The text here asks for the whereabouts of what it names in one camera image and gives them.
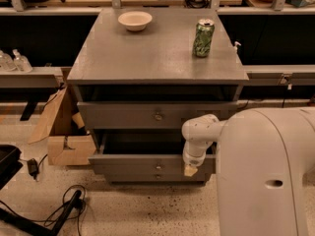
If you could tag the clear sanitizer bottle left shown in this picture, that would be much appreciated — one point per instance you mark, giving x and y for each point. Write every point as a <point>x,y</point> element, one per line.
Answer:
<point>6,62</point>

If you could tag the clear sanitizer bottle right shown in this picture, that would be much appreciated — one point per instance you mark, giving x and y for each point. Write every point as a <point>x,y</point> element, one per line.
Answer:
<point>22,63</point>

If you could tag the black power adapter left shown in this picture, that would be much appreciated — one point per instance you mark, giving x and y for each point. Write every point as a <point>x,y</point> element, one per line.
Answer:
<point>34,167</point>

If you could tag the white paper bowl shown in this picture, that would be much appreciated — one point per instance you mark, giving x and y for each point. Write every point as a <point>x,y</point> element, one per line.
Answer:
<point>135,20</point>

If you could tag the small white pump bottle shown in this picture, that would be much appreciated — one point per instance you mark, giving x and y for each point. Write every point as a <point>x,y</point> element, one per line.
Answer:
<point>237,46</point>

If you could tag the grey bottom drawer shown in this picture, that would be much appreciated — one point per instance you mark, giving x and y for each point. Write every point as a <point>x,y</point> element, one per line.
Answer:
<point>158,178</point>

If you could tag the grey bench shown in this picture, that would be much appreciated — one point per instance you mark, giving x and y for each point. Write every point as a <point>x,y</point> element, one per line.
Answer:
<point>280,75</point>
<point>39,77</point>

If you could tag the grey drawer cabinet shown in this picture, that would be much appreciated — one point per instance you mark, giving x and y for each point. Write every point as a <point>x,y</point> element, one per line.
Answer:
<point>156,64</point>

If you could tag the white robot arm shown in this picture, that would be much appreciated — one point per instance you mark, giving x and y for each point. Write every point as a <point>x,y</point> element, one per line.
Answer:
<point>262,155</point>

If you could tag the clear sanitizer bottle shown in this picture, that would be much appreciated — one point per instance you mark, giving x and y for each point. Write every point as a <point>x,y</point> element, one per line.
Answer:
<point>6,62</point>
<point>22,63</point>

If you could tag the open cardboard box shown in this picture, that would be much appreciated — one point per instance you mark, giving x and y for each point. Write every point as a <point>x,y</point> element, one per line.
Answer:
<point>61,125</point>

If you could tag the green soda can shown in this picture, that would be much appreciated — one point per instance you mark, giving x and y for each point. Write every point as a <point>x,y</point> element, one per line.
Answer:
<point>203,38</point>

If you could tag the grey bench left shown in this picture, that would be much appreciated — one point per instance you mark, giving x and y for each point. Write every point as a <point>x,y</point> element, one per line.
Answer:
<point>39,77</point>

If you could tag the grey top drawer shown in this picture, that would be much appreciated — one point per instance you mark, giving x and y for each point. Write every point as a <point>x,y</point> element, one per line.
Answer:
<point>148,115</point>

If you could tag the grey bench right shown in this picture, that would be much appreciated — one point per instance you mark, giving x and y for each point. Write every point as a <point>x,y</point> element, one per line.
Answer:
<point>280,75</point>

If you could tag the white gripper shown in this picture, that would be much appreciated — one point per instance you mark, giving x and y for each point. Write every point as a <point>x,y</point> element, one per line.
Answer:
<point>193,160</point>

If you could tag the black bin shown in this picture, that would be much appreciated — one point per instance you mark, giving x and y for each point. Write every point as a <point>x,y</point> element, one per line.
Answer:
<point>9,163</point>

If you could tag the grey drawer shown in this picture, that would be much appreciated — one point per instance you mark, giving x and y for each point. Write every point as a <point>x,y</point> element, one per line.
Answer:
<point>148,115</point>
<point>139,153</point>
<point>158,178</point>

